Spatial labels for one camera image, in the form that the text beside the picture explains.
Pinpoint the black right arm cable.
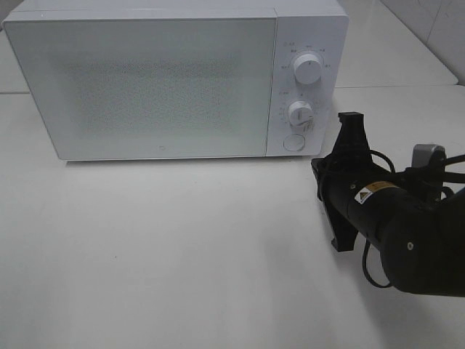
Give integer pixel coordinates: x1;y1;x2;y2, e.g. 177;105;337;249
323;148;465;290

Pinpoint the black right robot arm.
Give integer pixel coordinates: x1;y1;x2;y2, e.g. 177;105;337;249
312;112;464;297

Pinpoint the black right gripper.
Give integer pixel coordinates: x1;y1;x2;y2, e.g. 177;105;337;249
311;112;392;252

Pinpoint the white microwave door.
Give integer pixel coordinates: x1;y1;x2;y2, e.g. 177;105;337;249
6;19;275;161

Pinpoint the white microwave oven body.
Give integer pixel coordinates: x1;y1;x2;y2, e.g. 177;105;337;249
2;1;349;160

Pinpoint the white microwave knob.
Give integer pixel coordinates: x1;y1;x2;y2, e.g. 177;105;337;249
288;101;314;127
293;52;323;85

